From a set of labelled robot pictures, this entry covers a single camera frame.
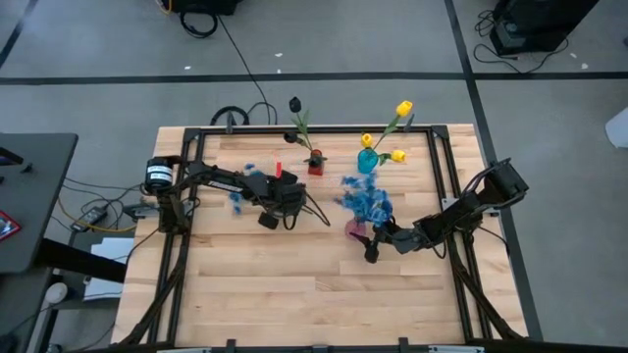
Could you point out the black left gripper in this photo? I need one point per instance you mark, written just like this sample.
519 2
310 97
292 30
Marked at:
290 196

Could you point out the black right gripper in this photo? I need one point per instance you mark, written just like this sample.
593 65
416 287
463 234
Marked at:
372 255

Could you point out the pink glass vase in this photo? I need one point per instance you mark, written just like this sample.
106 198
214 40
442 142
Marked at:
354 228

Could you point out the red glass vase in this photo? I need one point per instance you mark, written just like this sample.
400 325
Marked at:
316 169

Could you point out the blue glass vase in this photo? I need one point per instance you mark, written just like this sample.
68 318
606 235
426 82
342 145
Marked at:
367 162

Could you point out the yellow artificial tulip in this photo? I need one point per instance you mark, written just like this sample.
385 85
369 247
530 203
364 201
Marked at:
398 156
404 108
366 140

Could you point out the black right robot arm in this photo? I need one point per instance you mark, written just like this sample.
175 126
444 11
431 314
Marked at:
461 211

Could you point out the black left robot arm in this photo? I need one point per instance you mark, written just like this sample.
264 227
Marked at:
221 179

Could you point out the small red tab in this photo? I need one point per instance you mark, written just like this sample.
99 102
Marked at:
278 169

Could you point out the grey power brick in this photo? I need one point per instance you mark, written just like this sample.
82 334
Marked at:
140 211

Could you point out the white paper sheets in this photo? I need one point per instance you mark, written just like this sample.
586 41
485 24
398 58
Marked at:
110 269

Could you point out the black power adapter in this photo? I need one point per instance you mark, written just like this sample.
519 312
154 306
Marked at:
90 216

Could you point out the black box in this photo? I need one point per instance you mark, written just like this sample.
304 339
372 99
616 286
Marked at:
203 5

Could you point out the black desk base beam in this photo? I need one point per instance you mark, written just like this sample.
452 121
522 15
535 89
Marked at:
81 262

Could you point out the black desk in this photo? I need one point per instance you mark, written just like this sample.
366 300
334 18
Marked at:
39 206

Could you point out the white round object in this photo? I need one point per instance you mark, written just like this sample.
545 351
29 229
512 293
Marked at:
55 292

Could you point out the small black item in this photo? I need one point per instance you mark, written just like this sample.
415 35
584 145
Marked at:
27 168

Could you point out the black equipment case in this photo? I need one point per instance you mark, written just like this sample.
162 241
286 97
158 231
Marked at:
539 19

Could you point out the black device on desk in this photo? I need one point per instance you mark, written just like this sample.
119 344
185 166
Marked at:
10 157

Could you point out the red green patch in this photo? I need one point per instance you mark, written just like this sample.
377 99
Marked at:
5 226

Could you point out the black aluminium table frame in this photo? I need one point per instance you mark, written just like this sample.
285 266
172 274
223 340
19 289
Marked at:
255 130

